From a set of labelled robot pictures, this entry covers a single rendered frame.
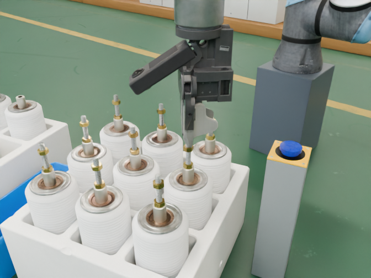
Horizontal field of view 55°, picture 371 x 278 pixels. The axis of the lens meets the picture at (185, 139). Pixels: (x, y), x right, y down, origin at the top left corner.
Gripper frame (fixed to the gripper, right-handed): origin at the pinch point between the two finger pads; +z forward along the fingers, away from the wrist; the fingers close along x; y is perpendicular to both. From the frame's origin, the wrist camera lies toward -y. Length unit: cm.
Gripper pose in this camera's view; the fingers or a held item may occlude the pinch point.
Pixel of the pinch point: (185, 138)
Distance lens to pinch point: 64.3
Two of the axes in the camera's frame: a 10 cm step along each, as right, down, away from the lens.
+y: 9.9, -0.6, 0.9
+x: -1.1, -5.0, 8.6
